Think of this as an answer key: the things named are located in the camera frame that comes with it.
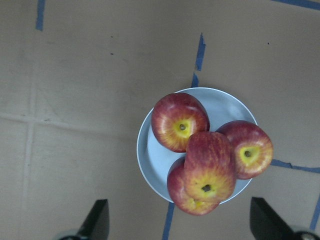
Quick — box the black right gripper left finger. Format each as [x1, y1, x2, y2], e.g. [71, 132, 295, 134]
[56, 198, 110, 240]

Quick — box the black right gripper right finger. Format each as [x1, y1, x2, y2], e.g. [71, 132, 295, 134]
[249, 196, 320, 240]

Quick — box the red yellow apple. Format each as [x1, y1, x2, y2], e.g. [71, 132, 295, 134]
[184, 131, 236, 203]

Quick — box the lowest red apple on plate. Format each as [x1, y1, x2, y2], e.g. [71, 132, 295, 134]
[167, 161, 220, 216]

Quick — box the light blue plate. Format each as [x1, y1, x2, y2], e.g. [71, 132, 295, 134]
[136, 87, 257, 203]

